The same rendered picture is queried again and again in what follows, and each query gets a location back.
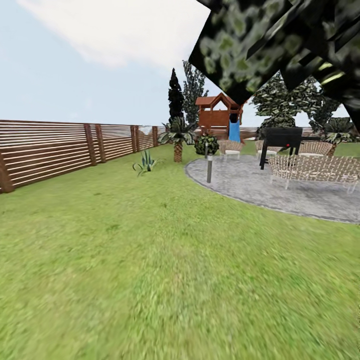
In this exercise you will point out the bush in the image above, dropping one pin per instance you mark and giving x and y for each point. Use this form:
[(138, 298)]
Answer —
[(337, 130), (280, 120), (178, 131), (206, 144), (148, 162)]

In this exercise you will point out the charcoal grill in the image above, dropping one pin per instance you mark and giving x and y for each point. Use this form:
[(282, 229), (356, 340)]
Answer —
[(291, 137)]

